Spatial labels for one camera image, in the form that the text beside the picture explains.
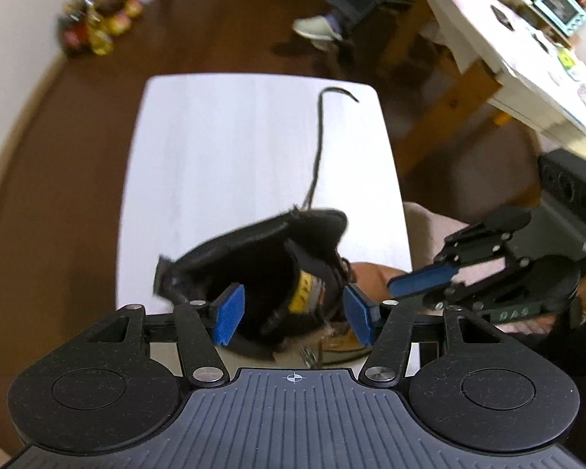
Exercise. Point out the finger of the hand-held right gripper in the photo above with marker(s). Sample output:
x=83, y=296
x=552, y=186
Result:
x=425, y=278
x=469, y=293

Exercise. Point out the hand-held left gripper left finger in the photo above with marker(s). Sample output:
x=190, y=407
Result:
x=229, y=312

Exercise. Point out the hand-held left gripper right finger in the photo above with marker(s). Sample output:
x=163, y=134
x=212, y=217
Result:
x=359, y=312

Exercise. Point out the brown leather boot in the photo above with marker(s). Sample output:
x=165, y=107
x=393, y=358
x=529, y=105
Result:
x=273, y=254

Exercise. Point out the dark brown shoelace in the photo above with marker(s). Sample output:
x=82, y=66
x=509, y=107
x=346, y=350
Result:
x=318, y=146

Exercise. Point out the beige cloth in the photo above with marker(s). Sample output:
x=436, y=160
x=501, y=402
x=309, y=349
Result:
x=434, y=234

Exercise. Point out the wooden dining table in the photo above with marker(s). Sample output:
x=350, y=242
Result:
x=517, y=58

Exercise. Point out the teal toaster oven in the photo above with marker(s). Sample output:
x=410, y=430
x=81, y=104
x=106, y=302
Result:
x=561, y=2

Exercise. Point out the group of oil bottles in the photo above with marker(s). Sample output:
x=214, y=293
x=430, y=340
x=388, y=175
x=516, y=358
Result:
x=97, y=14

